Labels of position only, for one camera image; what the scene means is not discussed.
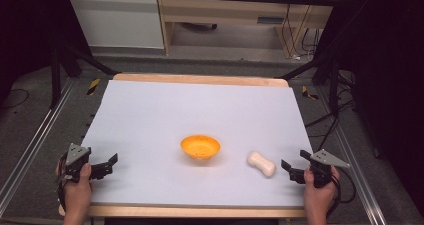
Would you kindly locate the aluminium floor rail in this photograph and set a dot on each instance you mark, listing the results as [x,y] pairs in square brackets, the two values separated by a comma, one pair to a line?
[356,171]
[33,141]

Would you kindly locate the cream peanut-shaped soap bar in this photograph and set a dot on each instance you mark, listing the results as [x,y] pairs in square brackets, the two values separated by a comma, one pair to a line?
[261,163]

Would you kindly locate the person's right hand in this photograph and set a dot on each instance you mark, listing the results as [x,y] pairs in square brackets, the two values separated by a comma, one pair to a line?
[318,196]

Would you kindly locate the person's left hand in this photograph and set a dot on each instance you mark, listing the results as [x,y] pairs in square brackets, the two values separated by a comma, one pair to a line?
[77,193]

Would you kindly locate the wooden table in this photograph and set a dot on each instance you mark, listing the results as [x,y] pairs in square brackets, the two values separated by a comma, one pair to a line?
[200,79]

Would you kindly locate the black metal stand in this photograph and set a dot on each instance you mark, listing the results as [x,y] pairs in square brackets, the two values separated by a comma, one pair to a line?
[325,75]
[66,68]

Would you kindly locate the yellow black hazard tape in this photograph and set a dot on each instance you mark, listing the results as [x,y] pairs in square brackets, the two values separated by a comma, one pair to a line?
[93,86]
[309,93]

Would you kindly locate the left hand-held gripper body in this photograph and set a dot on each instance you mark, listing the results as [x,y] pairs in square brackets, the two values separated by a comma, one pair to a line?
[76,158]

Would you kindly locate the orange plastic bowl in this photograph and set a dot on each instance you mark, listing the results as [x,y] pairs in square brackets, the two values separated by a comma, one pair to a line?
[200,146]

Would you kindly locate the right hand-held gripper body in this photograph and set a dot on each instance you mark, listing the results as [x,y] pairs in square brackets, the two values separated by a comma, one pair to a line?
[322,168]

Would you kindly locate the light wooden desk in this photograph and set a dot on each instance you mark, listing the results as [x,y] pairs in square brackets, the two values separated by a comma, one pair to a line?
[233,8]

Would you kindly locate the white cabinet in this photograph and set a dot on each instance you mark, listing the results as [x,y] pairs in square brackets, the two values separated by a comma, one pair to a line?
[116,21]

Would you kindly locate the white table mat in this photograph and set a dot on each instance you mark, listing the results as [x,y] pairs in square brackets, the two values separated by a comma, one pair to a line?
[186,111]

